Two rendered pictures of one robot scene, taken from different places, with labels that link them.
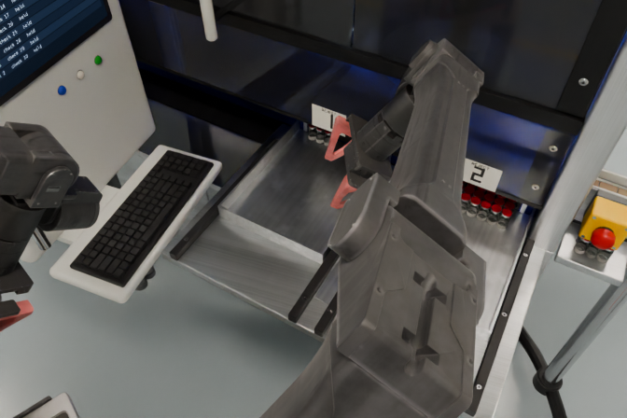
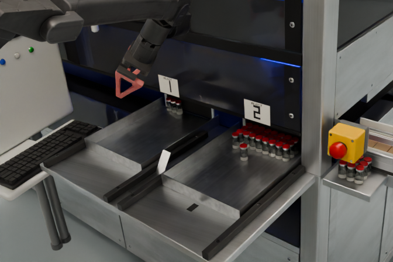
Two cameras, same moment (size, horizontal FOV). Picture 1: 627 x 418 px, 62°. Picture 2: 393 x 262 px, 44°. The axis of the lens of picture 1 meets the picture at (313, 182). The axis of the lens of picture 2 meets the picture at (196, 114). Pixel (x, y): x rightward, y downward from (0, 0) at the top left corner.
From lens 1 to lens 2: 65 cm
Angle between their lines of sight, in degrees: 22
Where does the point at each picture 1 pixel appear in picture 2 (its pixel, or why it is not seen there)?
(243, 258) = (90, 169)
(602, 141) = (315, 67)
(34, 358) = not seen: outside the picture
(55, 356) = not seen: outside the picture
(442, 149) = not seen: outside the picture
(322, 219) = (154, 151)
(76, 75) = (14, 55)
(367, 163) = (130, 60)
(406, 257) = not seen: outside the picture
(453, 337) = (17, 4)
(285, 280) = (112, 181)
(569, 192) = (311, 116)
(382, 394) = not seen: outside the picture
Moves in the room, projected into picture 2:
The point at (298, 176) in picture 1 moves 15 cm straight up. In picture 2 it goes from (149, 129) to (142, 88)
